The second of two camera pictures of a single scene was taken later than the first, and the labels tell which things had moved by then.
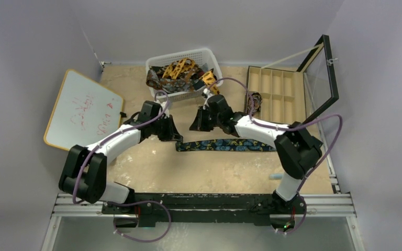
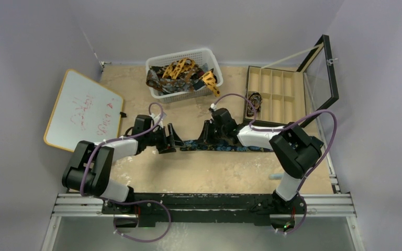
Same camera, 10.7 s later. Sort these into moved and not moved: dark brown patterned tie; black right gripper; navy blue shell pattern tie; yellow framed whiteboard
Moved: black right gripper
Not moved: yellow framed whiteboard; dark brown patterned tie; navy blue shell pattern tie
